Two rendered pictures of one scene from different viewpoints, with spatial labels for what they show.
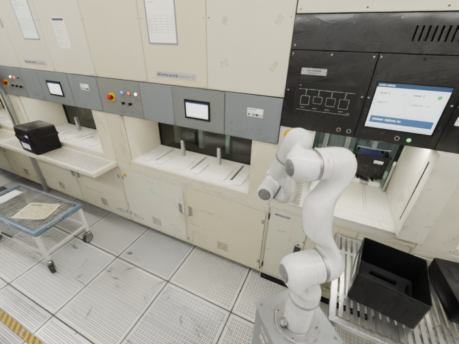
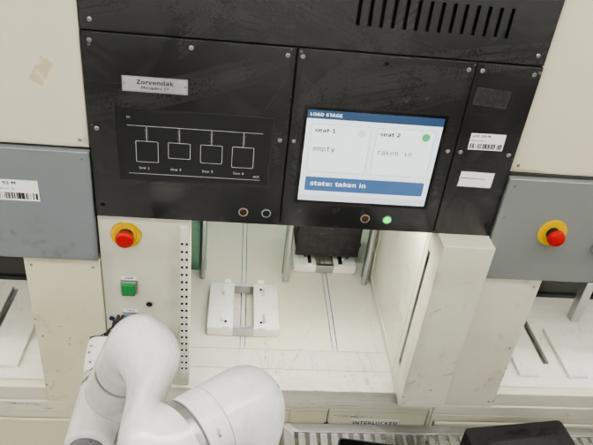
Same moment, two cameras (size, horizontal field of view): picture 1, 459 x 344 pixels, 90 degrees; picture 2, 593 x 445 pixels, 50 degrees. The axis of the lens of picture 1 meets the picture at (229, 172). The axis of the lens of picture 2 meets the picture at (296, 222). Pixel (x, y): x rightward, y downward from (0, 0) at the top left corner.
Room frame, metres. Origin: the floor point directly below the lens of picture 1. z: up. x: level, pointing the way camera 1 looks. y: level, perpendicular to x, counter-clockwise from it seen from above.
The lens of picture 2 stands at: (0.15, -0.09, 2.18)
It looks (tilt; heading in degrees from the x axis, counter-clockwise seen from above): 33 degrees down; 329
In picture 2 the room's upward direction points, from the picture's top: 7 degrees clockwise
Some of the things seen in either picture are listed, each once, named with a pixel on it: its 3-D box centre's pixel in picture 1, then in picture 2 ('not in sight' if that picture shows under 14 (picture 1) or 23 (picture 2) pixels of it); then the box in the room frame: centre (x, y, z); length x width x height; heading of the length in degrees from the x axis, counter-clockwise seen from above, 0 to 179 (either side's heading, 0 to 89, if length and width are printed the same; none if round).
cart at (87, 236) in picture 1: (37, 221); not in sight; (1.70, 1.88, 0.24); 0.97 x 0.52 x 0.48; 68
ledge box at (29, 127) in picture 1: (37, 136); not in sight; (2.19, 1.96, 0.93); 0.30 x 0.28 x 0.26; 63
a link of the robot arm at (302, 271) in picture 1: (302, 278); not in sight; (0.55, -0.28, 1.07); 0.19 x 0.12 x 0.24; 106
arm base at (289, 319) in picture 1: (300, 308); not in sight; (0.56, -0.31, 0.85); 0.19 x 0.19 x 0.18
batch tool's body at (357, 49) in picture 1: (343, 173); (277, 261); (1.54, -0.87, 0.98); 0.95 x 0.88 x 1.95; 156
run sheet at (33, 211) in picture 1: (36, 210); not in sight; (1.60, 1.72, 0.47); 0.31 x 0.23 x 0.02; 87
